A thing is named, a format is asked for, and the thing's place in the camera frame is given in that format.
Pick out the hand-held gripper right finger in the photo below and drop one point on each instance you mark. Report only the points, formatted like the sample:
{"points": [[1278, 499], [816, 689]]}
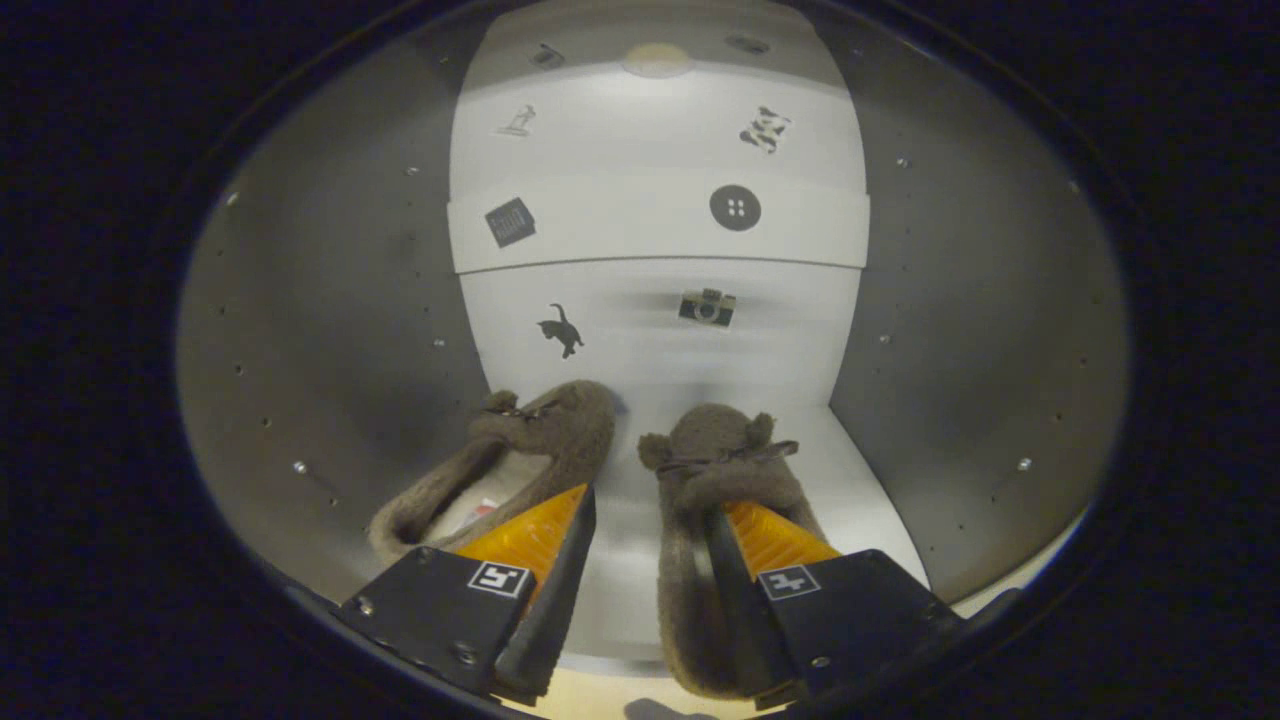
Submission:
{"points": [[750, 610]]}

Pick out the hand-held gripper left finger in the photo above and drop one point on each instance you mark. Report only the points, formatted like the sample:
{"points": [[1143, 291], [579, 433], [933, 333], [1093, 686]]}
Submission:
{"points": [[560, 620]]}

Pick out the brown fuzzy slipper shoe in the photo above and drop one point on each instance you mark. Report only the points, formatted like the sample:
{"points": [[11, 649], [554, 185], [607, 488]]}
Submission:
{"points": [[560, 430], [715, 450]]}

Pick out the grey shoe cabinet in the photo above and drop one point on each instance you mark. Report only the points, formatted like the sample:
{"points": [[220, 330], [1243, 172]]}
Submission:
{"points": [[340, 300]]}

